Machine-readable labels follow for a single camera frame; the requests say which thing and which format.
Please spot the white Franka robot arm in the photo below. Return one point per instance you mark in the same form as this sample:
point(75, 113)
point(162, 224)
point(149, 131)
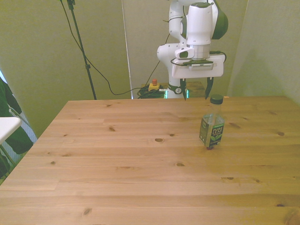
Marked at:
point(199, 25)

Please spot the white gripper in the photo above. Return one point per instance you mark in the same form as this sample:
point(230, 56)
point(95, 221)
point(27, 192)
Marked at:
point(199, 70)

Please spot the white folding table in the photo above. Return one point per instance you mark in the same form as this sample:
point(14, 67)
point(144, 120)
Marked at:
point(7, 127)

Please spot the yellow emergency stop button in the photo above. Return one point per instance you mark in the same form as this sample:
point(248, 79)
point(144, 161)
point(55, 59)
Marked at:
point(154, 85)

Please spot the black camera tripod stand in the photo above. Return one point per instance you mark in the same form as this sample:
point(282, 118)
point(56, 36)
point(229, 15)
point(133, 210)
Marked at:
point(80, 47)

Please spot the dark green cloth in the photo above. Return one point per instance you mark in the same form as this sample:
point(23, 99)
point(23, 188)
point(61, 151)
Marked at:
point(11, 117)

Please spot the clear Pure Leaf bottle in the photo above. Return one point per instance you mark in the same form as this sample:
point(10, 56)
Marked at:
point(212, 126)

